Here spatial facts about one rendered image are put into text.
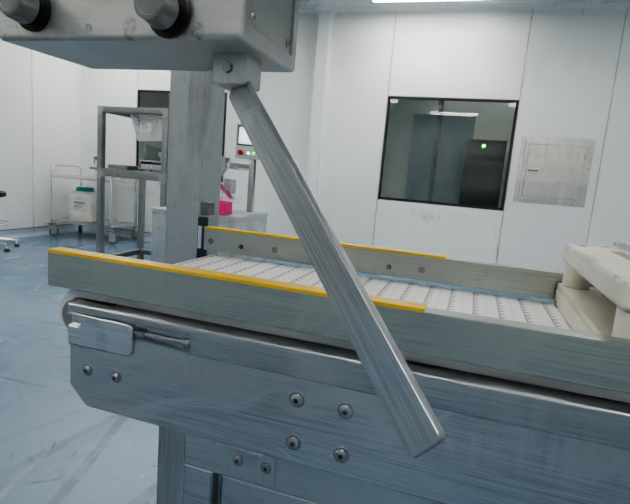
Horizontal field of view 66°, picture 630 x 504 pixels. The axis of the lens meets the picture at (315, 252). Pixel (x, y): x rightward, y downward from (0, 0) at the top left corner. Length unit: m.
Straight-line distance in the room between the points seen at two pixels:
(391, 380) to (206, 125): 0.55
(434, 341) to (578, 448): 0.12
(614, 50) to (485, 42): 1.22
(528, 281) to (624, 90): 5.29
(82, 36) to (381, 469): 0.40
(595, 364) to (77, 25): 0.44
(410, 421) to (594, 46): 5.70
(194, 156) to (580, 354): 0.56
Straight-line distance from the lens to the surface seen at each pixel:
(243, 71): 0.39
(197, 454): 0.52
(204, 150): 0.74
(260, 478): 0.50
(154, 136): 4.44
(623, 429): 0.38
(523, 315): 0.54
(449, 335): 0.35
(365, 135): 5.76
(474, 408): 0.37
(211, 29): 0.37
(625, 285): 0.38
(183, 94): 0.76
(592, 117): 5.77
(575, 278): 0.59
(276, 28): 0.42
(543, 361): 0.36
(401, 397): 0.26
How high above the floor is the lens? 1.07
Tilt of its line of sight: 9 degrees down
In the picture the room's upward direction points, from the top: 5 degrees clockwise
